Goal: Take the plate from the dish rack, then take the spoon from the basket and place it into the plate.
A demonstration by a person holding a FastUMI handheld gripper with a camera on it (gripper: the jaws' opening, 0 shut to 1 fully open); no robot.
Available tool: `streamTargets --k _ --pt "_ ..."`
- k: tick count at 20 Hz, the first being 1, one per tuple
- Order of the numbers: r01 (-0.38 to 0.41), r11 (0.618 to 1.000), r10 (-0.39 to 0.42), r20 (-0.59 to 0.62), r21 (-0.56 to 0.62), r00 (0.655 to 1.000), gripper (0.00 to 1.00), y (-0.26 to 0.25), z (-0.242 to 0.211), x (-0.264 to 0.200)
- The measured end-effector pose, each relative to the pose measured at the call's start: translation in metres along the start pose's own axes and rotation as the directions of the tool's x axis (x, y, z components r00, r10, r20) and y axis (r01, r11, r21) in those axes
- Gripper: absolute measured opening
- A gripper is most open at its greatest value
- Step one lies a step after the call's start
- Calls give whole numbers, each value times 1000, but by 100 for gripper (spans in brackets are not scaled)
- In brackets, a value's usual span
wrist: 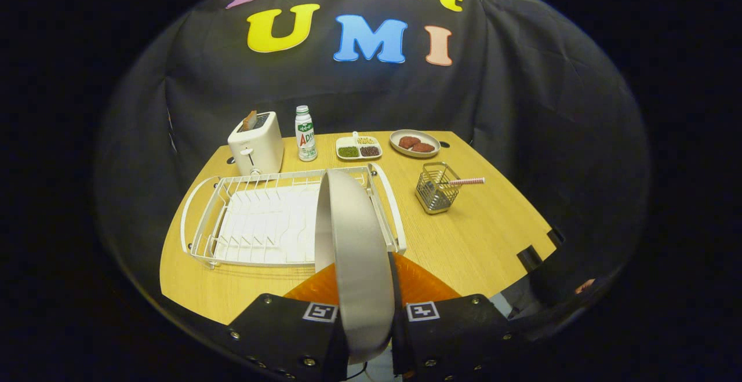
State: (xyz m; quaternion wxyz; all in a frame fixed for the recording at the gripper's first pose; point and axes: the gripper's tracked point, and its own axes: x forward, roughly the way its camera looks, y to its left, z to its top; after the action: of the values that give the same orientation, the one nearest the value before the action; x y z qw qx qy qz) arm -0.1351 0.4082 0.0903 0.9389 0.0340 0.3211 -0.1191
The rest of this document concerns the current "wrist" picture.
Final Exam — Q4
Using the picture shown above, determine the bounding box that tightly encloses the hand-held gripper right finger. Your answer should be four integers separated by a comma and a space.
387, 252, 525, 382

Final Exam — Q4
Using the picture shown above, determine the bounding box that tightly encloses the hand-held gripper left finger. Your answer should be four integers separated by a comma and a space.
226, 262, 350, 382

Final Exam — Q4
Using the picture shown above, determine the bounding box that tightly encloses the plain beige plate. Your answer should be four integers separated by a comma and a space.
314, 168, 396, 365

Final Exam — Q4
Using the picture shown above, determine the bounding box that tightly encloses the white wire dish rack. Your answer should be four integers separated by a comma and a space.
180, 163, 408, 270

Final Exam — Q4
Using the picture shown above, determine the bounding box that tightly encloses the metal wire basket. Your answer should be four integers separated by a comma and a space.
414, 162, 463, 215

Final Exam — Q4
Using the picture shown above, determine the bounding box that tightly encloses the beige plate with meat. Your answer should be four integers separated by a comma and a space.
389, 129, 441, 158

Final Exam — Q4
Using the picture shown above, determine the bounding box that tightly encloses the white divided dish with beans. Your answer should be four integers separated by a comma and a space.
336, 132, 383, 161

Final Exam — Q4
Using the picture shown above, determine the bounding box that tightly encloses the white toaster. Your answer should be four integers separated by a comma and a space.
227, 111, 285, 177

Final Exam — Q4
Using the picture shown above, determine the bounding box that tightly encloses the white bottle green label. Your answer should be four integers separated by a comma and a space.
294, 105, 318, 162

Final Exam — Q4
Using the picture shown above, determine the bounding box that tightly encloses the black backdrop cloth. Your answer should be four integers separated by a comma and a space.
96, 0, 650, 325

